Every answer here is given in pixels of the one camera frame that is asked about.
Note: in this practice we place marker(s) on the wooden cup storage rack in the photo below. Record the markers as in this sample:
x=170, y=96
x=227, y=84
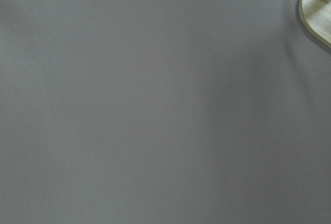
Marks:
x=315, y=16

